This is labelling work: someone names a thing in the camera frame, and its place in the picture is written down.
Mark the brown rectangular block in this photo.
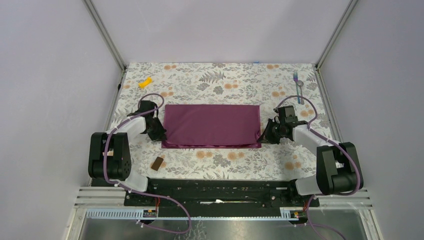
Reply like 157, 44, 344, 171
150, 156, 164, 171

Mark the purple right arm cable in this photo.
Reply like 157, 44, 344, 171
274, 95, 362, 240

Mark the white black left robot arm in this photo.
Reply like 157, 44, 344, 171
88, 100, 166, 206

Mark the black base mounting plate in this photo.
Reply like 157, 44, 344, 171
124, 178, 310, 214

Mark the purple cloth napkin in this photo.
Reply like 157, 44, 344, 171
161, 104, 262, 149

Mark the yellow plastic block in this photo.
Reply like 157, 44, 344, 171
138, 77, 153, 89

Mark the floral patterned table mat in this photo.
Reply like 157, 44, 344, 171
96, 62, 345, 182

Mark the iridescent fork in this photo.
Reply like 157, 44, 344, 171
293, 71, 303, 105

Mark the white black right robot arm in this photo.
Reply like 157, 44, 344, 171
258, 105, 363, 206

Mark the slotted grey cable duct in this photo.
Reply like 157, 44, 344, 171
86, 208, 299, 221

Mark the silver spoon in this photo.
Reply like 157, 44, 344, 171
297, 80, 305, 105

